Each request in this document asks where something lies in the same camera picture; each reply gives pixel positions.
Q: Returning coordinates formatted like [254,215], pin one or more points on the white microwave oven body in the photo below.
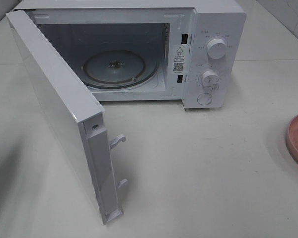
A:
[79,29]

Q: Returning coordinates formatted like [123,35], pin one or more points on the upper white power knob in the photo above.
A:
[216,48]

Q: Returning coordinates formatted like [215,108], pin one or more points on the white microwave door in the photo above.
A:
[74,115]

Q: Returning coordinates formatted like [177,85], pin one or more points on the round white door button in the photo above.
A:
[204,99]

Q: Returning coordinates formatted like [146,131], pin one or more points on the white warning label sticker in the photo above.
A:
[178,59]

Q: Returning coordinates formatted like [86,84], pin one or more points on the white timer knob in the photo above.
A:
[210,78]

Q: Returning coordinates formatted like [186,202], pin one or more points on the glass microwave turntable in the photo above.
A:
[113,69]

